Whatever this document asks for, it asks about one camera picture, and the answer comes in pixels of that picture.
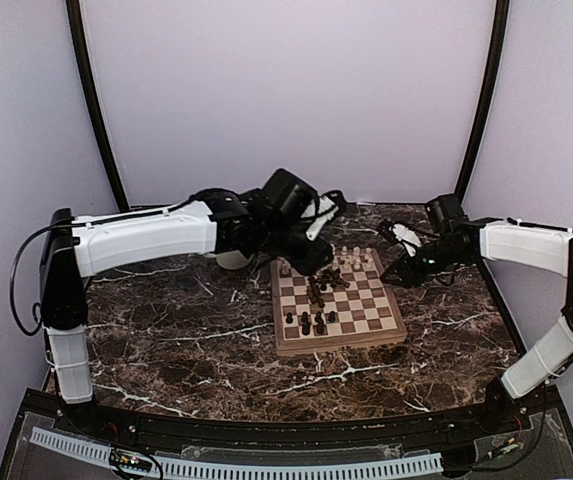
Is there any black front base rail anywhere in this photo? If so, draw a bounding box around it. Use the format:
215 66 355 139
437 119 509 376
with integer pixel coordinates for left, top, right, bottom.
5 389 573 479

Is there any white slotted cable duct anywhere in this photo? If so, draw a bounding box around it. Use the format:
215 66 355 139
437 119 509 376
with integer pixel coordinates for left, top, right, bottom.
30 427 443 479

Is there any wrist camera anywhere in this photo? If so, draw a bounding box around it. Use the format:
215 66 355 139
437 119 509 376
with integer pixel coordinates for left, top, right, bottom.
425 193 468 235
261 168 317 222

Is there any right black frame post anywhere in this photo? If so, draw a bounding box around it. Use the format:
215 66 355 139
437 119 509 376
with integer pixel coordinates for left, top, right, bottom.
454 0 511 203

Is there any left black frame post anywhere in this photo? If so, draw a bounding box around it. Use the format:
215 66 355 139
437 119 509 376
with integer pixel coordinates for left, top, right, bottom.
65 0 130 213

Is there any dark tall piece front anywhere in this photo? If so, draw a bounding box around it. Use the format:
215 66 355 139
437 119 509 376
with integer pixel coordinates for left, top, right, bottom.
301 312 311 336

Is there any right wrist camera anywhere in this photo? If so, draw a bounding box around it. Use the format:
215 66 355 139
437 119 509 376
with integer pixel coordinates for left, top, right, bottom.
425 193 468 235

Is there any wooden chess board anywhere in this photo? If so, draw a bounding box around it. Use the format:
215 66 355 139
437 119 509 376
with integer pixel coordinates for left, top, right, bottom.
270 248 407 356

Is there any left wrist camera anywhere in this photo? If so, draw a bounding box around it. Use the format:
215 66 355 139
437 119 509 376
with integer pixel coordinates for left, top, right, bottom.
261 168 317 222

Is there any fallen dark piece pile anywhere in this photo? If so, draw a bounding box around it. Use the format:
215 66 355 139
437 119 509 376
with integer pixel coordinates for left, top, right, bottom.
307 267 349 308

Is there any white pieces back row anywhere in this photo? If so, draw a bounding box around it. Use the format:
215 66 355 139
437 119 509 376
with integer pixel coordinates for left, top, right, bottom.
333 246 375 273

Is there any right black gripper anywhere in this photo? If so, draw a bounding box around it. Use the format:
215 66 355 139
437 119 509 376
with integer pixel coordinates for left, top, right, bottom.
380 236 465 288

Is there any white rook corner piece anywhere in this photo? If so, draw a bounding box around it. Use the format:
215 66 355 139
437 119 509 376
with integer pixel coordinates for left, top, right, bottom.
279 259 289 277

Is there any black frame post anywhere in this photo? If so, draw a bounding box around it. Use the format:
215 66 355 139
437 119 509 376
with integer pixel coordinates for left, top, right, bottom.
454 0 511 203
65 0 130 213

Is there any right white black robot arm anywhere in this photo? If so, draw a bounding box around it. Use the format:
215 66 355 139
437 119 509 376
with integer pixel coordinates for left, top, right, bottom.
377 214 573 434

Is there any white ribbed mug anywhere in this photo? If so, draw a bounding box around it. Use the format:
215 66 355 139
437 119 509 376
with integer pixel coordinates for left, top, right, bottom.
216 251 250 271

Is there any dark tall piece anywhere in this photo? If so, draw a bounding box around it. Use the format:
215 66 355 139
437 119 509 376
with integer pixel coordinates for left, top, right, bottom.
315 311 326 336
301 312 311 336

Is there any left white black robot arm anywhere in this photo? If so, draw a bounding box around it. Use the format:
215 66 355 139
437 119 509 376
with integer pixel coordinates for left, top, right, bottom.
22 187 346 436

